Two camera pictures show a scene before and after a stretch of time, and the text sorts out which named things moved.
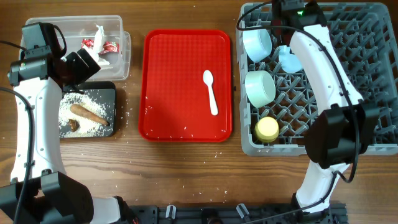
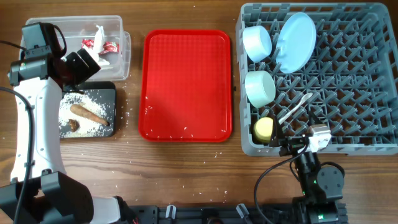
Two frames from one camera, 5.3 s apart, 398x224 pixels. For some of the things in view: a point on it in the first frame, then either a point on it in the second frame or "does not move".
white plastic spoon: x=208 y=77 to x=304 y=98
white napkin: x=97 y=46 does not move
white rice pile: x=88 y=127 does not move
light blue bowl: x=257 y=43 does not move
